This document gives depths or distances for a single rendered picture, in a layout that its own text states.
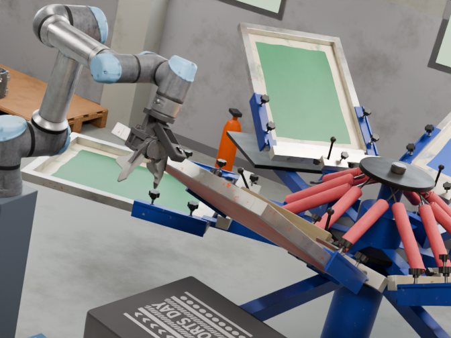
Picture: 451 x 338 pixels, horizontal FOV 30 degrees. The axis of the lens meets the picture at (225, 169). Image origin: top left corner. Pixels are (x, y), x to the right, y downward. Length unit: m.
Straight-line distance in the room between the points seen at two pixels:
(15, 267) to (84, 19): 0.87
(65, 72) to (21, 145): 0.27
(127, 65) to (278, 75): 2.15
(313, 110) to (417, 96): 2.16
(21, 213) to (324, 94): 2.01
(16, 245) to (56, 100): 0.51
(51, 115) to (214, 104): 4.24
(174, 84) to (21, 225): 0.88
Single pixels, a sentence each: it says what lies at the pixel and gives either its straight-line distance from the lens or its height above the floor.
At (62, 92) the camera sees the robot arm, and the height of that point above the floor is 1.55.
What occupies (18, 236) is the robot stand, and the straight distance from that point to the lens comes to 2.82.
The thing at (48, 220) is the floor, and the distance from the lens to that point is 5.36.
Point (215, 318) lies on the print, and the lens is 2.78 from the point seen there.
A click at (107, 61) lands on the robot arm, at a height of 1.80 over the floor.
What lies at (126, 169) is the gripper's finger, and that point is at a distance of 2.15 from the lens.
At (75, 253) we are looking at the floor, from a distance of 5.02.
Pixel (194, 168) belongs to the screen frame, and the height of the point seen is 1.54.
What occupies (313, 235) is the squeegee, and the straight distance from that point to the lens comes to 2.75.
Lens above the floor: 2.35
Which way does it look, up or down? 20 degrees down
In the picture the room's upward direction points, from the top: 14 degrees clockwise
